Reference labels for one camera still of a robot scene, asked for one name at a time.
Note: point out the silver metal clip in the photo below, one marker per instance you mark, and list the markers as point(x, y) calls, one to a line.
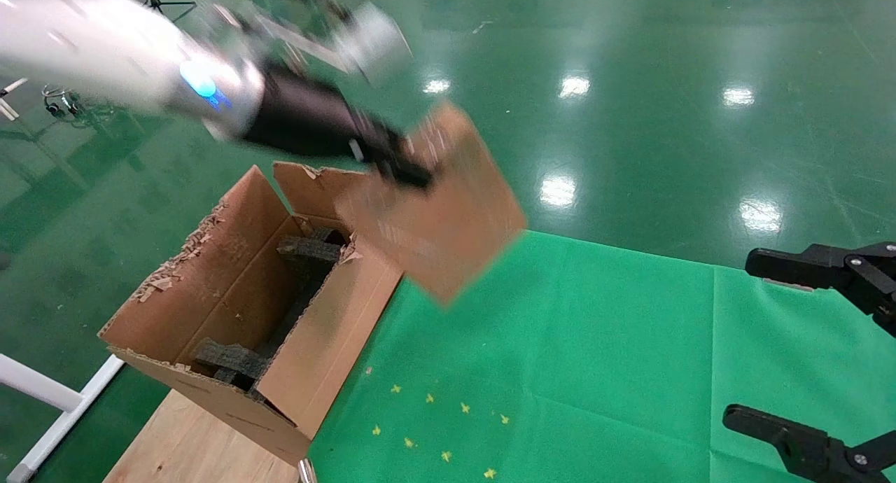
point(306, 471)

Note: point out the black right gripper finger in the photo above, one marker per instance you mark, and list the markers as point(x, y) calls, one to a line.
point(805, 448)
point(805, 264)

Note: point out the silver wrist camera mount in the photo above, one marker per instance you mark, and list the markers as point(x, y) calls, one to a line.
point(378, 42)

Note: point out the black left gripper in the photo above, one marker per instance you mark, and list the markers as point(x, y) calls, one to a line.
point(308, 122)

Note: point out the small brown cardboard box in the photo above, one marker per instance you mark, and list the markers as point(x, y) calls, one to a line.
point(441, 224)

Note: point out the large open cardboard carton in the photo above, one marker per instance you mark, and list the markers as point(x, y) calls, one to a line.
point(322, 350)

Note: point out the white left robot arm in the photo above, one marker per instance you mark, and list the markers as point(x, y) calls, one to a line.
point(91, 42)

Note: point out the black round swivel stool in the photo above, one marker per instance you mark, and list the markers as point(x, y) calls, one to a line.
point(63, 101)

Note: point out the white pipe rack frame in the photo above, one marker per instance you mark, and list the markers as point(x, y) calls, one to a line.
point(10, 98)

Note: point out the black foam block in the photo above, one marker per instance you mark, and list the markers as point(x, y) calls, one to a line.
point(231, 360)
point(308, 252)

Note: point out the green table cloth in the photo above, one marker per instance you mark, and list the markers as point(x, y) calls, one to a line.
point(616, 371)

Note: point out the white table frame pipe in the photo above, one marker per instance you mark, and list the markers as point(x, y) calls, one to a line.
point(49, 395)

